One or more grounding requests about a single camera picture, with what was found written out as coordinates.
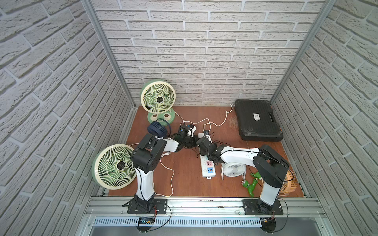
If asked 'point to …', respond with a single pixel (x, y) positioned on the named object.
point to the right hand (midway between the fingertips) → (206, 145)
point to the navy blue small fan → (156, 129)
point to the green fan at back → (158, 98)
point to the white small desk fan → (234, 169)
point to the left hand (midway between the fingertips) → (199, 137)
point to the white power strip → (207, 167)
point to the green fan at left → (112, 167)
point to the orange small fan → (289, 185)
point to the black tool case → (256, 121)
